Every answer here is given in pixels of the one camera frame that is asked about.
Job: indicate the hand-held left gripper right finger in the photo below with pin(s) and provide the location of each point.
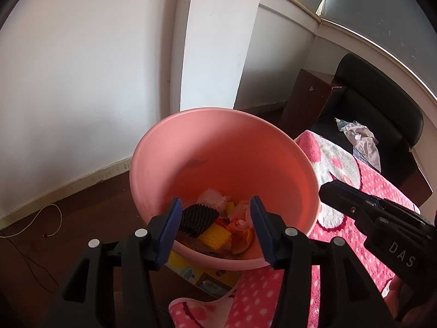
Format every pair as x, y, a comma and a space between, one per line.
264, 232

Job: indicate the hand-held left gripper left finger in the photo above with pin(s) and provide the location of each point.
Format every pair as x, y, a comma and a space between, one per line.
169, 232

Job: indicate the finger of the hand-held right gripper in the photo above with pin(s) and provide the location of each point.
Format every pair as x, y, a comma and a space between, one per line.
341, 198
399, 211

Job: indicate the orange peel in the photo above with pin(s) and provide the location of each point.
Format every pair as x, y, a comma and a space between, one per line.
244, 244

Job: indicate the black foam net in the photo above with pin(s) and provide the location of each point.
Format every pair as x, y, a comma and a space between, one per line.
198, 218

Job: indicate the pink plastic bucket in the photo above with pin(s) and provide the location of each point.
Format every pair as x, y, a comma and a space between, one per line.
222, 150

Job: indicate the person's right hand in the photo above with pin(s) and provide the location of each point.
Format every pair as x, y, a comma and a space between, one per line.
397, 293

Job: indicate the pink printed blanket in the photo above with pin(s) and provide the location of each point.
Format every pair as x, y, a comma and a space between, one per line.
375, 184

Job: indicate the yellow printed box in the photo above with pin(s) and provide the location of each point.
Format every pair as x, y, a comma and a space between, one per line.
184, 266

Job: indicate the white floral cloth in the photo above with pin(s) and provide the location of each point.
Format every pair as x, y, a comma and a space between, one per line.
362, 140

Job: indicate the black leather armchair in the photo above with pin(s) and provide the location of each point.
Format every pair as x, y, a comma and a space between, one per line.
375, 88

